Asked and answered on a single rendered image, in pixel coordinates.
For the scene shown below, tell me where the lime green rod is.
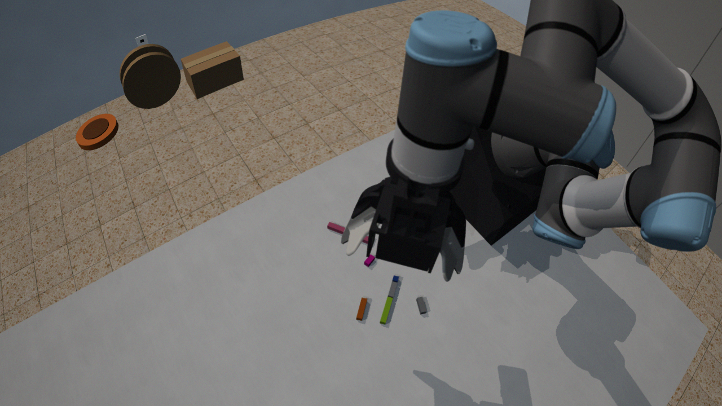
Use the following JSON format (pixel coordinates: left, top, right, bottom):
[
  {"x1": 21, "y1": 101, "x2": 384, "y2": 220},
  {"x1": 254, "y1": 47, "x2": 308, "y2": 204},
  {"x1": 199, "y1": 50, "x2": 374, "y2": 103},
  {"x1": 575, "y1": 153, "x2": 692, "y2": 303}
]
[{"x1": 380, "y1": 297, "x2": 393, "y2": 324}]

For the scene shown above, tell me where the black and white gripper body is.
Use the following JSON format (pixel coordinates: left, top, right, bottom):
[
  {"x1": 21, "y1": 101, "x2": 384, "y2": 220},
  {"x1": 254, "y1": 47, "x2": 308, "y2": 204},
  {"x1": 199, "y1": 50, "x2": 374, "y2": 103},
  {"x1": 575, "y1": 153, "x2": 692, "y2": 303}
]
[{"x1": 366, "y1": 138, "x2": 464, "y2": 273}]

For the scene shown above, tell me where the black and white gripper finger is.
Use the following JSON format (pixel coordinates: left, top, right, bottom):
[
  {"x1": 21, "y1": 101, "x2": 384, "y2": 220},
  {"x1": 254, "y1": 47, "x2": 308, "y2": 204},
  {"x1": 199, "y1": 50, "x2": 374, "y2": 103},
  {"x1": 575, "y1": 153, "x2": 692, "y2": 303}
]
[
  {"x1": 341, "y1": 180, "x2": 384, "y2": 256},
  {"x1": 440, "y1": 198, "x2": 466, "y2": 282}
]

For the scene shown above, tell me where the orange rod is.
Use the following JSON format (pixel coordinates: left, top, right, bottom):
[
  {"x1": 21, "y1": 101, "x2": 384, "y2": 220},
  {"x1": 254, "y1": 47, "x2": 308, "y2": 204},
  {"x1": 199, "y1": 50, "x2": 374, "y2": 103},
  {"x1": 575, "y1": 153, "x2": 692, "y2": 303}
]
[{"x1": 356, "y1": 298, "x2": 367, "y2": 321}]

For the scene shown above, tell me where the dark grey rod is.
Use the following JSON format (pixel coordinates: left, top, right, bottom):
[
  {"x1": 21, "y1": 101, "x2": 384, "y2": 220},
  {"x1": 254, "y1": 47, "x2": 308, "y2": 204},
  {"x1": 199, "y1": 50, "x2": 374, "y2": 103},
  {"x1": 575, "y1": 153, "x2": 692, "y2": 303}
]
[
  {"x1": 416, "y1": 297, "x2": 426, "y2": 315},
  {"x1": 388, "y1": 281, "x2": 397, "y2": 298}
]

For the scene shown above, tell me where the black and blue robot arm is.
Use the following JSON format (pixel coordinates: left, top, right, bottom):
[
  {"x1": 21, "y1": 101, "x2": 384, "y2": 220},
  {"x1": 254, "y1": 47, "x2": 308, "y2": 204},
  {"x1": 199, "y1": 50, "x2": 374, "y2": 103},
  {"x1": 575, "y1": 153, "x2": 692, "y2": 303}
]
[{"x1": 391, "y1": 0, "x2": 721, "y2": 251}]

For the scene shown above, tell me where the dark pink rod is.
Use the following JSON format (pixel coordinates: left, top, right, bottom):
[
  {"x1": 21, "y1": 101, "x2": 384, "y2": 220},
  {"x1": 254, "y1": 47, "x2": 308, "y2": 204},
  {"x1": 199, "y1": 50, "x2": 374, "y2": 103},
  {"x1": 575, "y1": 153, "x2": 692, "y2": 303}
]
[{"x1": 327, "y1": 222, "x2": 368, "y2": 244}]

